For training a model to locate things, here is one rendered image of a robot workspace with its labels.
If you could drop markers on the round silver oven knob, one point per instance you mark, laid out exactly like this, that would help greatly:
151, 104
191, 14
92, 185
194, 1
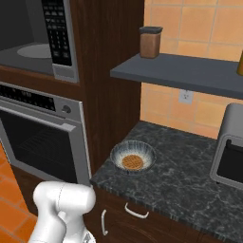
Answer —
66, 109

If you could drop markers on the yellow bottle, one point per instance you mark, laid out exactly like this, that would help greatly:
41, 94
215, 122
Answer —
240, 65

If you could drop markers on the white wall power socket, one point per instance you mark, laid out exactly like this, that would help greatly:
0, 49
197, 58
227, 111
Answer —
185, 97

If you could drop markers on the round brown waffle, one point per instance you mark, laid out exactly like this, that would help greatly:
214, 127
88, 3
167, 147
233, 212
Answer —
133, 161

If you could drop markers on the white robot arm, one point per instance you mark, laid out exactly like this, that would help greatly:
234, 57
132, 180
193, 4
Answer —
58, 207

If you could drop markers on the dark wood drawer front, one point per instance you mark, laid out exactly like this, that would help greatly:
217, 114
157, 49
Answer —
142, 215

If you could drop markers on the silver toaster oven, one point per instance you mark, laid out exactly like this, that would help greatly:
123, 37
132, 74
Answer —
228, 148

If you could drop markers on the dark grey wall shelf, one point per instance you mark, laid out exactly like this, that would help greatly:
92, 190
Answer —
180, 73

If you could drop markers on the dark wood tall cabinet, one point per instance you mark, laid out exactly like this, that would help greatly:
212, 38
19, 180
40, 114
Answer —
107, 79

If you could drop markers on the silver built-in oven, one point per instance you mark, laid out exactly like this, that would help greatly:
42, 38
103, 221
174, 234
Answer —
47, 133

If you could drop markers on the silver microwave oven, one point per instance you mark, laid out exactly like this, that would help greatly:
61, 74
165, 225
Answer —
38, 34

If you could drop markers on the blue-grey ribbed bowl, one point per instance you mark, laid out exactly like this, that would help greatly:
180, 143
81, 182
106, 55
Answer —
133, 157

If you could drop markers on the brown jar with black lid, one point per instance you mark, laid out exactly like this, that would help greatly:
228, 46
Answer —
150, 42

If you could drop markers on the dark wood cupboard door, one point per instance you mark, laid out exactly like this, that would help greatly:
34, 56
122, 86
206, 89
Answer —
95, 226

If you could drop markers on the oven door with dark glass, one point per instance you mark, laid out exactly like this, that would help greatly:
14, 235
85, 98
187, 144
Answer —
41, 148

